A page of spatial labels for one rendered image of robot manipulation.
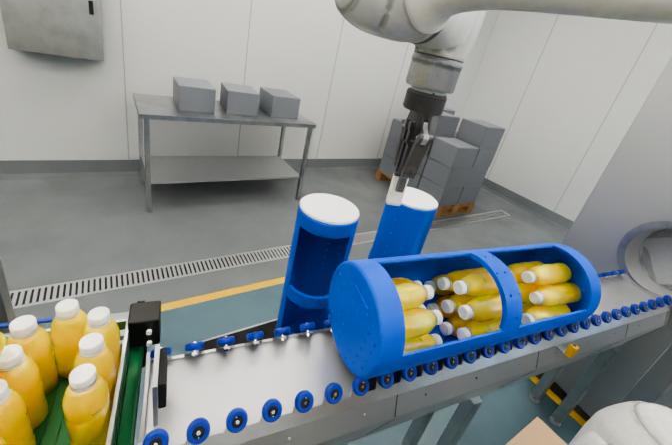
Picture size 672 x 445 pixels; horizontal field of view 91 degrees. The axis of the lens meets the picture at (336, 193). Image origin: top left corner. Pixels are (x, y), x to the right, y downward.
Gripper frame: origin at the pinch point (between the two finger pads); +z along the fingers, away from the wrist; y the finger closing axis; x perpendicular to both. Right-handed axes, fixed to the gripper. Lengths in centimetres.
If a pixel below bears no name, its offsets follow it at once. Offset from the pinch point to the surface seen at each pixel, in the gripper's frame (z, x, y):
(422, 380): 54, -23, -3
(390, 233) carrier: 62, -38, 90
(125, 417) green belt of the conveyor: 57, 49, -15
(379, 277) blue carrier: 23.2, -2.4, 0.1
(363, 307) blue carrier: 30.3, 0.2, -2.7
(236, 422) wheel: 50, 25, -19
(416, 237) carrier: 60, -51, 86
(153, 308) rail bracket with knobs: 46, 51, 6
